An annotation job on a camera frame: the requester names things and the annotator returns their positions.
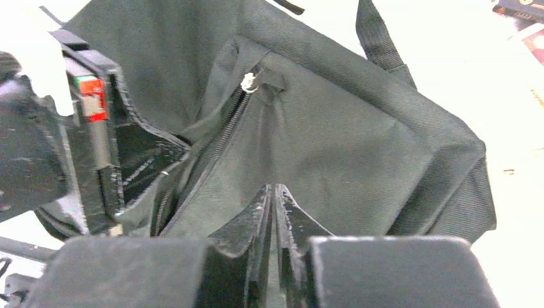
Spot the dark cover book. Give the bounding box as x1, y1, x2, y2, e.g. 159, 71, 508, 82
492, 0, 543, 23

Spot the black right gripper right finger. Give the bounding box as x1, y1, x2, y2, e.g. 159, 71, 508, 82
274, 184, 332, 307

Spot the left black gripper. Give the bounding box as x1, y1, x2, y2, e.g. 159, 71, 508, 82
1, 6, 124, 236

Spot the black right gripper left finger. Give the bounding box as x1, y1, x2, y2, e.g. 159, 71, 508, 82
193, 184, 272, 307

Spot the black fabric student bag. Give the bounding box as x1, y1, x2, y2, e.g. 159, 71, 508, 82
33, 0, 498, 248

